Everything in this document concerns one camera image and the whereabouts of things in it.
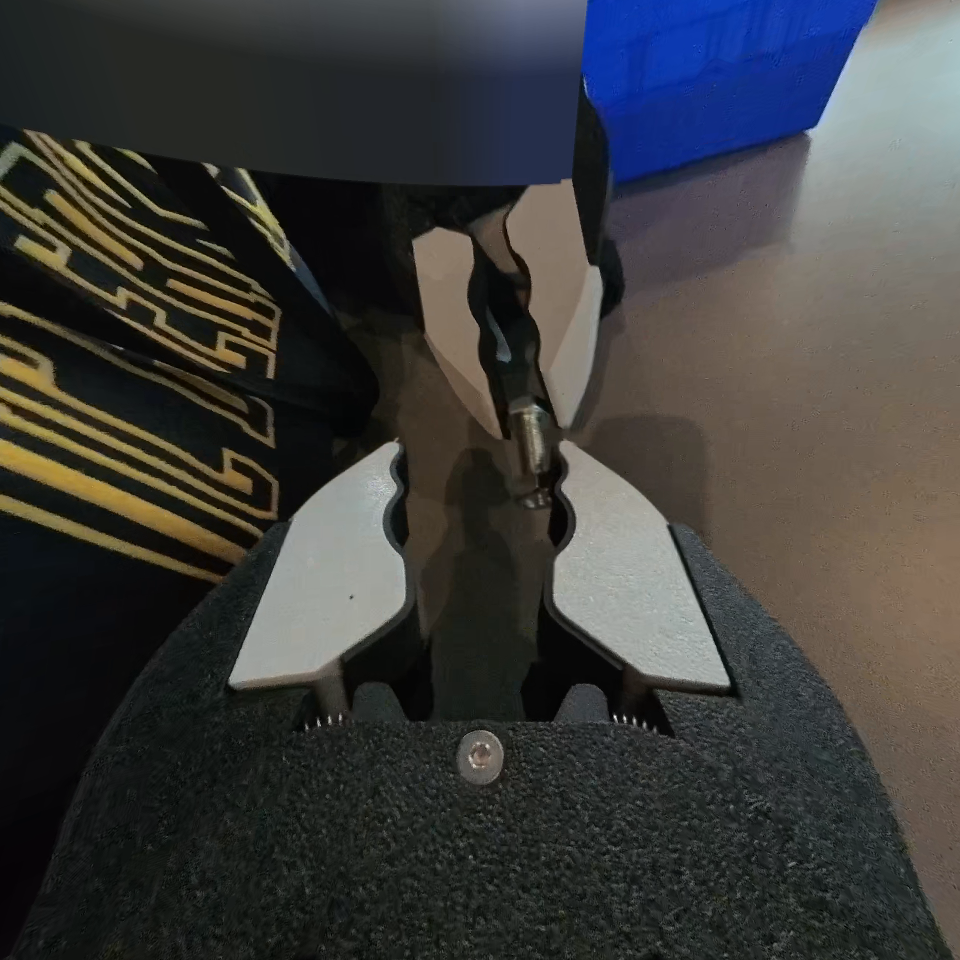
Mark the blue plastic bin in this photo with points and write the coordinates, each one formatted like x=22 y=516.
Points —
x=712 y=75

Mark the black yellow printed garment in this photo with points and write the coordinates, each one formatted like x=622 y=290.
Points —
x=112 y=360

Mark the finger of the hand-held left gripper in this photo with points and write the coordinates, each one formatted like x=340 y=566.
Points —
x=570 y=315
x=446 y=300

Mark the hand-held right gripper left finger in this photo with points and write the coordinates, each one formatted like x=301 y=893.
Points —
x=322 y=592

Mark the steel hex bolt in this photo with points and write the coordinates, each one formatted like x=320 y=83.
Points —
x=529 y=442

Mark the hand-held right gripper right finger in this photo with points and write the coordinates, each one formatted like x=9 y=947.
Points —
x=637 y=600

